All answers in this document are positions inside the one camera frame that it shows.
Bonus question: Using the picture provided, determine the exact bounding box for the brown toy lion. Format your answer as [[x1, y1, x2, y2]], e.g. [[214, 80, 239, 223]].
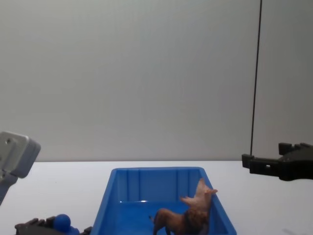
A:
[[149, 207, 210, 235]]

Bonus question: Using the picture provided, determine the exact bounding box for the thin black hanging cable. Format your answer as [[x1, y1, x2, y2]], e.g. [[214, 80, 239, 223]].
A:
[[250, 0, 263, 156]]

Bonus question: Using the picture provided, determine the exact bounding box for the blue plastic bin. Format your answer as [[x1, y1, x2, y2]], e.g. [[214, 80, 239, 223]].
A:
[[92, 166, 238, 235]]

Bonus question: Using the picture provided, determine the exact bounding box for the pink toy starfish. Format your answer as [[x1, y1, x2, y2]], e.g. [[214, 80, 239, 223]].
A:
[[180, 178, 219, 216]]

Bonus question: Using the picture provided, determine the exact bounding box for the blue round-topped toy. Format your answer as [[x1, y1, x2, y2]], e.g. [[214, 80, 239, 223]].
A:
[[54, 213, 80, 235]]

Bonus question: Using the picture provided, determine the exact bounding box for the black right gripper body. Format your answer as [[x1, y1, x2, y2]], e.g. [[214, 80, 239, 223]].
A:
[[278, 142, 313, 182]]

